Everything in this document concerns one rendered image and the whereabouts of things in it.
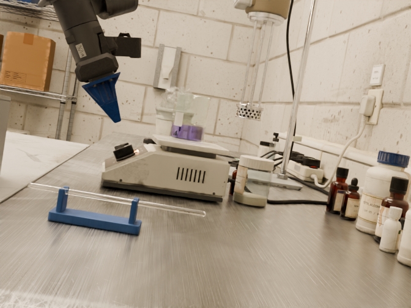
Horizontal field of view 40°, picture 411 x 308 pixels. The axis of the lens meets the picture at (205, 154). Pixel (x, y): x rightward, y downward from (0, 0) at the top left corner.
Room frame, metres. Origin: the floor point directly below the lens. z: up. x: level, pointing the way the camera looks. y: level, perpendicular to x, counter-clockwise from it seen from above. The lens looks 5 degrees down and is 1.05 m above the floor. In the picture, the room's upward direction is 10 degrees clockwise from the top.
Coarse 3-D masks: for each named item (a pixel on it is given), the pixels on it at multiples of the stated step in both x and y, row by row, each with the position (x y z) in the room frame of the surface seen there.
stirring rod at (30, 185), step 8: (32, 184) 0.61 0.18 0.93; (72, 192) 0.61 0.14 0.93; (80, 192) 0.61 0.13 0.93; (88, 192) 0.61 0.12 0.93; (112, 200) 0.61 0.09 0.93; (120, 200) 0.61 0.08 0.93; (128, 200) 0.61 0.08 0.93; (136, 200) 0.61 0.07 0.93; (160, 208) 0.61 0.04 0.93; (168, 208) 0.61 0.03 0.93; (176, 208) 0.61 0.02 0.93; (184, 208) 0.62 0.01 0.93
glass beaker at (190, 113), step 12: (180, 96) 0.94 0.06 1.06; (192, 96) 0.93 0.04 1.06; (180, 108) 0.93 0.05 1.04; (192, 108) 0.93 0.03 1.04; (204, 108) 0.94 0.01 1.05; (180, 120) 0.93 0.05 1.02; (192, 120) 0.93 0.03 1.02; (204, 120) 0.94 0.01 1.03; (180, 132) 0.93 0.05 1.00; (192, 132) 0.93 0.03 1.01; (204, 132) 0.95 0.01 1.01
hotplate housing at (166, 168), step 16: (144, 144) 0.99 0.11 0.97; (128, 160) 0.87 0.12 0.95; (144, 160) 0.87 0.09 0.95; (160, 160) 0.87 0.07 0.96; (176, 160) 0.88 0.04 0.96; (192, 160) 0.88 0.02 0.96; (208, 160) 0.89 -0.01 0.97; (224, 160) 0.91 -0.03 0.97; (112, 176) 0.86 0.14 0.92; (128, 176) 0.86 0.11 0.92; (144, 176) 0.87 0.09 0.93; (160, 176) 0.87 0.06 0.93; (176, 176) 0.88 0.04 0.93; (192, 176) 0.88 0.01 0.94; (208, 176) 0.89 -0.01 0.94; (224, 176) 0.89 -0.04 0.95; (160, 192) 0.88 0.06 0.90; (176, 192) 0.88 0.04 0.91; (192, 192) 0.89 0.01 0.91; (208, 192) 0.89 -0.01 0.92; (224, 192) 0.90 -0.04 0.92
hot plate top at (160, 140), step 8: (152, 136) 0.96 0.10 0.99; (160, 136) 0.96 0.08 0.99; (168, 136) 0.99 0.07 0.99; (160, 144) 0.88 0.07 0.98; (168, 144) 0.88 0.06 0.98; (176, 144) 0.88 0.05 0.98; (184, 144) 0.88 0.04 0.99; (192, 144) 0.89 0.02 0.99; (200, 144) 0.93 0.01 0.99; (208, 144) 0.96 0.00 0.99; (216, 144) 1.00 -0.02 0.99; (208, 152) 0.89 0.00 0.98; (216, 152) 0.89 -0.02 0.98; (224, 152) 0.90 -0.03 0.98
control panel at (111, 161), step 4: (136, 148) 0.97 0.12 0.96; (140, 148) 0.95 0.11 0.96; (144, 148) 0.93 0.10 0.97; (136, 152) 0.91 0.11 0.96; (140, 152) 0.90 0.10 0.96; (144, 152) 0.88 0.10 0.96; (112, 156) 0.98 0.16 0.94; (132, 156) 0.88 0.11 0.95; (108, 160) 0.95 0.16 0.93; (112, 160) 0.93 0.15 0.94; (124, 160) 0.87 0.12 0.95; (108, 164) 0.89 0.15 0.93; (112, 164) 0.88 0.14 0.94
